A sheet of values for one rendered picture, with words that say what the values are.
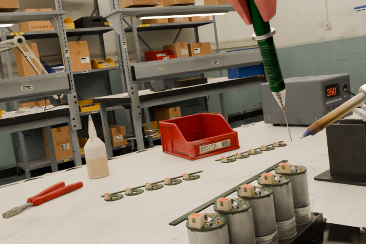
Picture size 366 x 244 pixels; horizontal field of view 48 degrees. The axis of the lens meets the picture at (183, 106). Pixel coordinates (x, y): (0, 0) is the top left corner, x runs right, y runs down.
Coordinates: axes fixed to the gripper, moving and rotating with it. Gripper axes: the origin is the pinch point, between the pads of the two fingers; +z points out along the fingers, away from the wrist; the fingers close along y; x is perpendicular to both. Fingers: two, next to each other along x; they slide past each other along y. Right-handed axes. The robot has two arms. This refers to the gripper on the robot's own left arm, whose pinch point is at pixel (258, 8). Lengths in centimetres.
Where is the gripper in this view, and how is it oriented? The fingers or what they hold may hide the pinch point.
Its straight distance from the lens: 28.6
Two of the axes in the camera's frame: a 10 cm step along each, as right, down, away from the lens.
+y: -8.0, 0.5, 6.0
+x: -5.0, 4.9, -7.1
